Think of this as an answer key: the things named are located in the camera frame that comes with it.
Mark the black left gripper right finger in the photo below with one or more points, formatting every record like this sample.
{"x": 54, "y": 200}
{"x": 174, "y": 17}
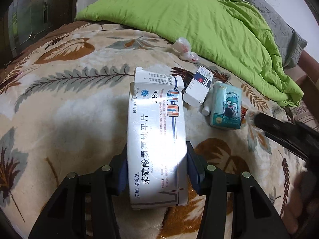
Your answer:
{"x": 210, "y": 181}

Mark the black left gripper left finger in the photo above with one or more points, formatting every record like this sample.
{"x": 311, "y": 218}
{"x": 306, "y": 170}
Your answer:
{"x": 108, "y": 181}

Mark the white medicine box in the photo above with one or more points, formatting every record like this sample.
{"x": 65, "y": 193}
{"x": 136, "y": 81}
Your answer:
{"x": 156, "y": 145}

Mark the red snack bag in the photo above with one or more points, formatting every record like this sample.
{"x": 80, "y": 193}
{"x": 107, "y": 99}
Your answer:
{"x": 243, "y": 113}

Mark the person's right hand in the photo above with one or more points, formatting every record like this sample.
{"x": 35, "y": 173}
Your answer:
{"x": 293, "y": 209}

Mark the brown wooden headboard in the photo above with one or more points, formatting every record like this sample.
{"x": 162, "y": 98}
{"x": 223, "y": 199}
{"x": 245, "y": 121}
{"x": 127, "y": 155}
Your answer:
{"x": 305, "y": 74}

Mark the teal cartoon tissue pack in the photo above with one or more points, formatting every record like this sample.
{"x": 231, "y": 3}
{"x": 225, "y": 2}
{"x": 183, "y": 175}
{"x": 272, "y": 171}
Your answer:
{"x": 226, "y": 106}

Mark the small white blue box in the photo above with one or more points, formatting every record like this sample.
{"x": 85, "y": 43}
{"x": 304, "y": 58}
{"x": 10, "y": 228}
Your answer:
{"x": 198, "y": 88}

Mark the grey pillow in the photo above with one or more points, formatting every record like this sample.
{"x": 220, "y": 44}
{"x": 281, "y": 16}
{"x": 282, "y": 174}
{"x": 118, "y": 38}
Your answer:
{"x": 289, "y": 42}

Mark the crumpled clear plastic wrapper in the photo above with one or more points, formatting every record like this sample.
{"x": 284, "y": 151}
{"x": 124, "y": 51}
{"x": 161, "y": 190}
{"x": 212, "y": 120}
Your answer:
{"x": 183, "y": 47}

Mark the green quilt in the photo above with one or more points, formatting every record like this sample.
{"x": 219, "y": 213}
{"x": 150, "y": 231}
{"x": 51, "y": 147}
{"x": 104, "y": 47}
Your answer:
{"x": 231, "y": 33}

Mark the wooden door with glass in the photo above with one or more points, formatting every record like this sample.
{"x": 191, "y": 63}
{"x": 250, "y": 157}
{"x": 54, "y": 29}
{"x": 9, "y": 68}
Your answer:
{"x": 27, "y": 21}

